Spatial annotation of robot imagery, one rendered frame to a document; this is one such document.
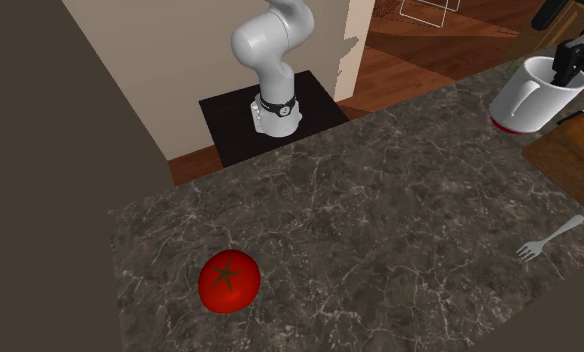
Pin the black robot stand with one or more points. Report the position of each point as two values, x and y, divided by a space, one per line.
233 131

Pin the white fork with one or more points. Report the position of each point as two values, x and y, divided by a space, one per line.
548 240

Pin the red tomato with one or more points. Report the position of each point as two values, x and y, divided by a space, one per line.
233 287

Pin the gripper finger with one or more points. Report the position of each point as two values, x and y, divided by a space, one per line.
549 12
571 61

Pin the white mug with red base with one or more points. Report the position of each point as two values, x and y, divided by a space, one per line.
540 109

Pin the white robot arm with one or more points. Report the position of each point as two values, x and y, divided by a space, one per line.
270 58

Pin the brown wooden board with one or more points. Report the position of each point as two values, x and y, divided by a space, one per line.
572 161

